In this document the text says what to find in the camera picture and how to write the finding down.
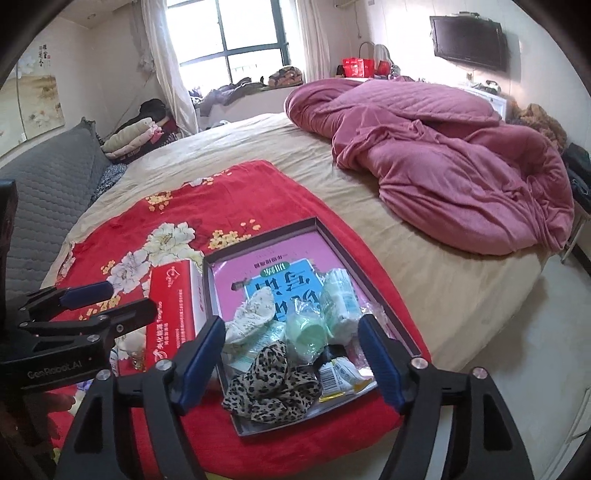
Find green-white tissue pack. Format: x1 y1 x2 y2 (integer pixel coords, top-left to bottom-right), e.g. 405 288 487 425
321 268 363 344

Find red floral blanket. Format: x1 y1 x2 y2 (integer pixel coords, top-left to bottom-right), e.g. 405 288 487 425
41 159 432 480

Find white sheer curtain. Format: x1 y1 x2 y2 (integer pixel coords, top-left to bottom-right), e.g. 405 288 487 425
139 0 199 137
295 0 333 84

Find black wall television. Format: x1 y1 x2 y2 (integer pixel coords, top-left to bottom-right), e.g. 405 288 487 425
429 15 509 72

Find black bag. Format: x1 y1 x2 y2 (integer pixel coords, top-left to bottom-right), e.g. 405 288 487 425
561 143 591 208

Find stack of folded clothes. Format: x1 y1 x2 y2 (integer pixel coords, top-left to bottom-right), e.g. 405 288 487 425
99 99 181 162

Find red cardboard box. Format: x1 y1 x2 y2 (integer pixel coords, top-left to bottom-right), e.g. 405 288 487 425
144 259 206 370

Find person's left hand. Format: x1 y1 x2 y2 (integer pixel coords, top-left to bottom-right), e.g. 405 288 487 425
0 391 77 446

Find grey clothes on windowsill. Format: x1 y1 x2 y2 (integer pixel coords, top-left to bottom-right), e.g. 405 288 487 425
198 76 269 116

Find grey quilted headboard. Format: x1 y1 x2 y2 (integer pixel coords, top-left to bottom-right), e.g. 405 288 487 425
0 117 112 289

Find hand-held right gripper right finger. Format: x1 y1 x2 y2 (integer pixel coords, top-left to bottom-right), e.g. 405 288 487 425
358 314 534 480

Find brown patterned cushion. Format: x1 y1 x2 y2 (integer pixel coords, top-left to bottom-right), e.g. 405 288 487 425
265 66 305 88

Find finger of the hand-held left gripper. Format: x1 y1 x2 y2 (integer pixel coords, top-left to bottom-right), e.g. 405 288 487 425
18 298 158 344
16 281 115 324

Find brown furry garment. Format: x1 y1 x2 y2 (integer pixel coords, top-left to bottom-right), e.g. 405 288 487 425
508 104 568 153

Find white tissue pack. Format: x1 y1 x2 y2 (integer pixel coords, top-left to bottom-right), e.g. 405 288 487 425
222 320 287 370

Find red gift bag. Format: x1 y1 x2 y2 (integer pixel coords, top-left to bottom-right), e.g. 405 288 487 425
341 41 376 78

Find white cabinet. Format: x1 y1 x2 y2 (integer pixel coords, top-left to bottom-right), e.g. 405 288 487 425
457 80 509 121

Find leopard print scrunchie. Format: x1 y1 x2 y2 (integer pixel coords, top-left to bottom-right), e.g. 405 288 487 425
222 340 321 424

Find taped bundle of snack packets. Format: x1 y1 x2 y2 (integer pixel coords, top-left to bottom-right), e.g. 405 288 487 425
316 344 377 401

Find green sponge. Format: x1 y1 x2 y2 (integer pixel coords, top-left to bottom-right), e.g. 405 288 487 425
284 309 331 365

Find white vitamin bottle orange label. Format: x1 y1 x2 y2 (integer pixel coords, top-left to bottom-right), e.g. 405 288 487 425
113 332 149 373

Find window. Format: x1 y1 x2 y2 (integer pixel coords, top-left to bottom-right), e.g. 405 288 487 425
164 0 305 93

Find pink printed box tray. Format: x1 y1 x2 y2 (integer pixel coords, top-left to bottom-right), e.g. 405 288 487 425
202 217 432 437

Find wall painting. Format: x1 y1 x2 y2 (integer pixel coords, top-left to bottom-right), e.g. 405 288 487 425
0 41 65 160

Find pink quilt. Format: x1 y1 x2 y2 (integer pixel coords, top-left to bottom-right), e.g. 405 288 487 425
284 78 575 257

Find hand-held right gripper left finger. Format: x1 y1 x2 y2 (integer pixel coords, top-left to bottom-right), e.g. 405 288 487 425
54 316 227 480

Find dark patterned pillow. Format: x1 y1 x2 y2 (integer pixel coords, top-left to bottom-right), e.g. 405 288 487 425
90 162 127 204

